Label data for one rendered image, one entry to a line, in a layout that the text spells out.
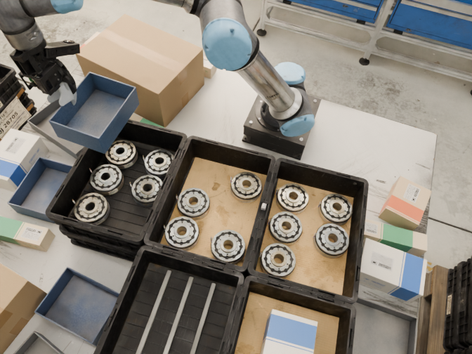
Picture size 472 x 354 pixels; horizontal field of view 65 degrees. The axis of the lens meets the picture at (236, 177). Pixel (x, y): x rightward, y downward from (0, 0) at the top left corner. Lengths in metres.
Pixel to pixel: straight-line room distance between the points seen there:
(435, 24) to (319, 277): 2.13
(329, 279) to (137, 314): 0.56
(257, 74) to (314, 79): 1.83
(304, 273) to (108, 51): 1.11
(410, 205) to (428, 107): 1.62
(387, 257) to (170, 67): 1.03
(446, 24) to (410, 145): 1.37
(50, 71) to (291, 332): 0.88
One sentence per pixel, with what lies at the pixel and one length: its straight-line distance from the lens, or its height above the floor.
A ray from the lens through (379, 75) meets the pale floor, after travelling 3.07.
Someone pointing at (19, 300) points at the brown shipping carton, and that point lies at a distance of 1.24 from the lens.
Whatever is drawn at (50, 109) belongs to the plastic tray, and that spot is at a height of 0.72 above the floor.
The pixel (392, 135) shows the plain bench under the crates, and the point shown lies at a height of 0.70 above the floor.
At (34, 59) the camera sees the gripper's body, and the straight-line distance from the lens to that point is 1.04.
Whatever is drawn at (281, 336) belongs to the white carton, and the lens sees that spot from 1.02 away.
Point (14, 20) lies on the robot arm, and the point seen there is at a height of 1.39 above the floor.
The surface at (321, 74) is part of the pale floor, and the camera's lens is 2.92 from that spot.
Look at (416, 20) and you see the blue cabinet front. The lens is 2.92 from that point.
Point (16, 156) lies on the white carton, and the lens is 1.53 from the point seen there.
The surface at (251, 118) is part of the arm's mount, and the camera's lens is 1.47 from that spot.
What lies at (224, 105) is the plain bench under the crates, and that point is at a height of 0.70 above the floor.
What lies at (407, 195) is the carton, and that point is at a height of 0.78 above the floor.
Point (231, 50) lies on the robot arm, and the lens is 0.95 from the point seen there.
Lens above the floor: 1.91
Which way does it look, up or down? 58 degrees down
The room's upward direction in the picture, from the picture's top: 5 degrees clockwise
